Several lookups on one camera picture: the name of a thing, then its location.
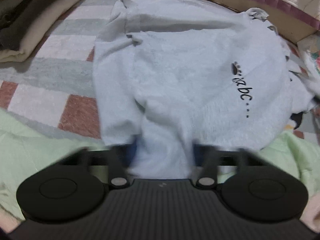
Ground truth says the checked plush blanket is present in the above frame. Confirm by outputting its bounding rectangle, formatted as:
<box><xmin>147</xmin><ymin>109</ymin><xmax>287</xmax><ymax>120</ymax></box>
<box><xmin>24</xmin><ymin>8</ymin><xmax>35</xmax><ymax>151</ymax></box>
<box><xmin>0</xmin><ymin>0</ymin><xmax>320</xmax><ymax>145</ymax></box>

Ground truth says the light green quilted sheet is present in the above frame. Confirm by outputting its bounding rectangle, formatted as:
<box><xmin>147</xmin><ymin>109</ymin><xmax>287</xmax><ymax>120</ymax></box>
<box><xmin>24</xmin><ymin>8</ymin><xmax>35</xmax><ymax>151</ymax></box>
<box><xmin>1</xmin><ymin>110</ymin><xmax>319</xmax><ymax>220</ymax></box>

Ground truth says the floral pillow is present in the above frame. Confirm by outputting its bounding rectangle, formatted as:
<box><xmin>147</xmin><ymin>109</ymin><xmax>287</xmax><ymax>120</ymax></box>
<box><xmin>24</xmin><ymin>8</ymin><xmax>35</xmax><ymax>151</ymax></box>
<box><xmin>297</xmin><ymin>31</ymin><xmax>319</xmax><ymax>80</ymax></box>

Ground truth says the light grey sweatshirt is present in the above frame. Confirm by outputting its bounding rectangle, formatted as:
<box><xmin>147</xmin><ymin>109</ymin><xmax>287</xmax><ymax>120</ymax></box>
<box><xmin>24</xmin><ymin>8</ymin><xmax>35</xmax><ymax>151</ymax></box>
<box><xmin>93</xmin><ymin>0</ymin><xmax>314</xmax><ymax>179</ymax></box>

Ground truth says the cream folded garment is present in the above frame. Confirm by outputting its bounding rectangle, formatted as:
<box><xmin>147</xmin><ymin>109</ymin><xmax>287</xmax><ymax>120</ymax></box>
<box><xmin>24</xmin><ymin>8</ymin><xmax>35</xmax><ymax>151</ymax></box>
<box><xmin>1</xmin><ymin>0</ymin><xmax>80</xmax><ymax>63</ymax></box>

